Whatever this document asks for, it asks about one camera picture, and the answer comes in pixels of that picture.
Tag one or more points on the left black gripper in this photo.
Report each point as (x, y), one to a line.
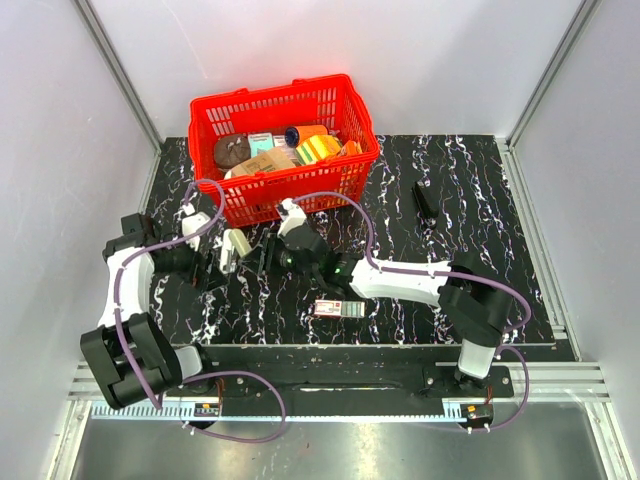
(207, 278)

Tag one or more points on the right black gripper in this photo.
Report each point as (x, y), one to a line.
(266, 249)

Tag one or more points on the beige and white stapler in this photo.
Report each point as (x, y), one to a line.
(235, 246)

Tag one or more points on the black stapler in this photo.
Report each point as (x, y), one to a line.
(428, 208)

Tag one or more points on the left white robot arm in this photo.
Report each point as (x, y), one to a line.
(127, 353)

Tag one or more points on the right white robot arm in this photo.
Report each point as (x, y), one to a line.
(477, 307)

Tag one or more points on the red white staple box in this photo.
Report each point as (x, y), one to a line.
(339, 308)

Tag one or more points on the brown cardboard box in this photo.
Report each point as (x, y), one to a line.
(268, 161)

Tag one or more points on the brown round bun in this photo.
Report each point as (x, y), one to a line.
(231, 150)

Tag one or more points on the teal white small box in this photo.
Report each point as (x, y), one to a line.
(260, 143)

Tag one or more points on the yellow green sponge pack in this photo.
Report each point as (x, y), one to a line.
(317, 148)

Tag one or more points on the orange tube blue cap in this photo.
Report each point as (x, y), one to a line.
(294, 135)

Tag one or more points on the red plastic shopping basket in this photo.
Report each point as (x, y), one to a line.
(332, 101)

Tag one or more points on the orange snack packet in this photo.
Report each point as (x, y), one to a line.
(350, 148)

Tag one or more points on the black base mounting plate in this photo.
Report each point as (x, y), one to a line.
(330, 372)

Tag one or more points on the aluminium frame rail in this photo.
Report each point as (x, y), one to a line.
(536, 383)

